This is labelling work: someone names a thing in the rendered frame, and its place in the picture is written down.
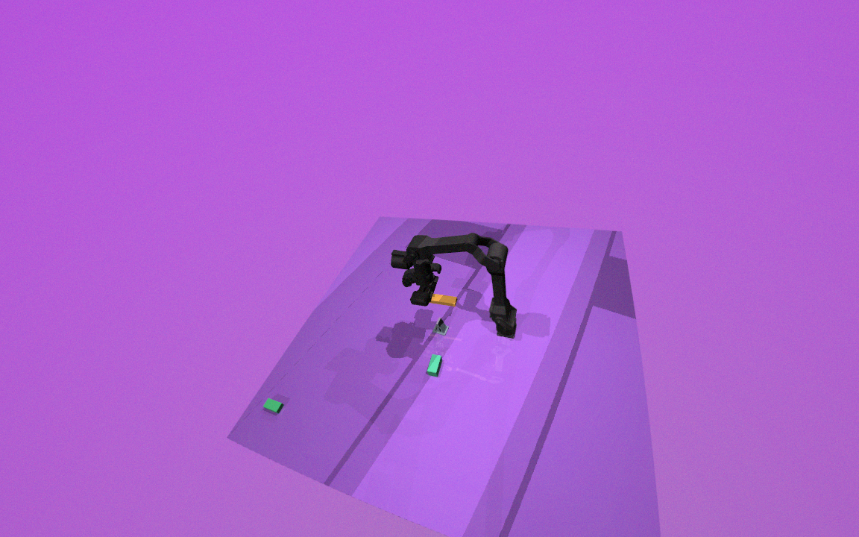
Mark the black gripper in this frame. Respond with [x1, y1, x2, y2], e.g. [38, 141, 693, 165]
[410, 263, 441, 307]

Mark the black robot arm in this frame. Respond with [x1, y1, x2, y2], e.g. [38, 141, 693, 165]
[391, 233, 517, 339]

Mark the orange bar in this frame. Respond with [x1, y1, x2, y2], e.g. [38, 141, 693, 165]
[429, 294, 457, 307]

